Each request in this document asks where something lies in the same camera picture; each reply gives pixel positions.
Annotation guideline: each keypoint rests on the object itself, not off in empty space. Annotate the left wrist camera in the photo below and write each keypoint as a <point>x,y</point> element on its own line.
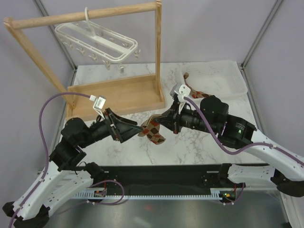
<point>99,102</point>

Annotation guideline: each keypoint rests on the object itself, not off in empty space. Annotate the aluminium frame post left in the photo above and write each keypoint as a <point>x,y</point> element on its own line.
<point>43,13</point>

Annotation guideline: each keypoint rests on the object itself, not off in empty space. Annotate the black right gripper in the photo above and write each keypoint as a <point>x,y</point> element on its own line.
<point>171,119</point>

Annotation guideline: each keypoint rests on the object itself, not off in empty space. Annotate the white plastic clip hanger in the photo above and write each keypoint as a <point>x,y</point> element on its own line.
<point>98,43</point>

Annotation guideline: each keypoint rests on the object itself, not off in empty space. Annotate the wooden hanger stand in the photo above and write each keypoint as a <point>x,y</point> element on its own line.
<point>127,95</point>

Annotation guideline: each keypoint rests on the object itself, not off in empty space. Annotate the aluminium frame post right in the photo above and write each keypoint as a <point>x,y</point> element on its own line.
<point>266,24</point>

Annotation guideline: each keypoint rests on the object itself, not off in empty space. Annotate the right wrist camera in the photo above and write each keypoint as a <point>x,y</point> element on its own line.
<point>181,91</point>

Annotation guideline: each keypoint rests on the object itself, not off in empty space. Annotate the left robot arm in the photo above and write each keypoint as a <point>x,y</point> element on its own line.
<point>44,197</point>

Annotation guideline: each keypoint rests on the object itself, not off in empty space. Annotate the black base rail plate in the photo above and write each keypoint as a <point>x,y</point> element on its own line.
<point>177,178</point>

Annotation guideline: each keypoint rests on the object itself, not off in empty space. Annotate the white perforated plastic basket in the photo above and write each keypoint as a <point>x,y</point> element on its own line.
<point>220,78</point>

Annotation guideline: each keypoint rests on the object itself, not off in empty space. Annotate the white cable duct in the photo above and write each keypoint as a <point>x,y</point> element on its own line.
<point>91,194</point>

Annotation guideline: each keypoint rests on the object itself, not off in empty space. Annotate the aluminium frame post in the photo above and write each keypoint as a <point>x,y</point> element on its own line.
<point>43,13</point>
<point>266,24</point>

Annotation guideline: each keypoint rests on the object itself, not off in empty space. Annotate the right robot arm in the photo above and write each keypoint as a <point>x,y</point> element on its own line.
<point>283,169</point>

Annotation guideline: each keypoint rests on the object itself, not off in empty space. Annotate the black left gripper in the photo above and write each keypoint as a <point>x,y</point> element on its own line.
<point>128,130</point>

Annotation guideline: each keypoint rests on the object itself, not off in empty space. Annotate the argyle sock beige orange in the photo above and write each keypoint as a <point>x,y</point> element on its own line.
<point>151,129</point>

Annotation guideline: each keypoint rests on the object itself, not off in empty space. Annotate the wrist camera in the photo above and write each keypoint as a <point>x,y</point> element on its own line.
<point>181,91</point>
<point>99,102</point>

